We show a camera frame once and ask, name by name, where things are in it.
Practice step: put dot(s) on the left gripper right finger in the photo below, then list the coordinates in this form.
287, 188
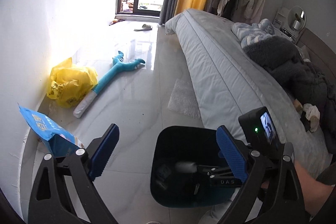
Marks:
270, 191

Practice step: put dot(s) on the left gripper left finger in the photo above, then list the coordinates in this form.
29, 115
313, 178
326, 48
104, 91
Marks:
50, 201

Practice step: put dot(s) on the white balled sock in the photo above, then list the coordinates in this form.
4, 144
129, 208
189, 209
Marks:
312, 115

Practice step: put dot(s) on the brown cardboard tape core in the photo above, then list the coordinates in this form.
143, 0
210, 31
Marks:
298, 106

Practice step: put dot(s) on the person right forearm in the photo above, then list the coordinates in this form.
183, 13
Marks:
315, 193

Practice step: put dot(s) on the black trash bin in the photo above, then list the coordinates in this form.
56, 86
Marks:
174, 181

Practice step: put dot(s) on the blue snack bag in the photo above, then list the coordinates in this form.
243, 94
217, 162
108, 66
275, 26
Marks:
58, 141

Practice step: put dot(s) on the yellow plastic bag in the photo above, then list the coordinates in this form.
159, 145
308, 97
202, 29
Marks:
68, 84

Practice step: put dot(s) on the clear bubble wrap piece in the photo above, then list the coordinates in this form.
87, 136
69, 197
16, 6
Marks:
183, 100

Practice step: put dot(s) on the grey bed mattress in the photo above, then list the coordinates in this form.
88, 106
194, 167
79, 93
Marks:
228, 84

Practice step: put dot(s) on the dark grey fleece blanket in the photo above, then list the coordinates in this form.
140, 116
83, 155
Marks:
303, 80

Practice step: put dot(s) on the blue white patterned blanket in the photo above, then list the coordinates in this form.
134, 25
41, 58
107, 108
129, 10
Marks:
254, 33

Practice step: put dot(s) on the bed headboard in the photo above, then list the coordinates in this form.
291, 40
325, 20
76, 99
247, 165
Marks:
319, 53

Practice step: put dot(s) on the slipper on floor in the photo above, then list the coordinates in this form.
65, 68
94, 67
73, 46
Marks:
145, 27

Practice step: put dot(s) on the round vanity mirror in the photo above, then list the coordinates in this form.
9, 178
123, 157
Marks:
296, 18

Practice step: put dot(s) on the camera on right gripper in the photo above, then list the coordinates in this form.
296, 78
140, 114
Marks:
259, 129

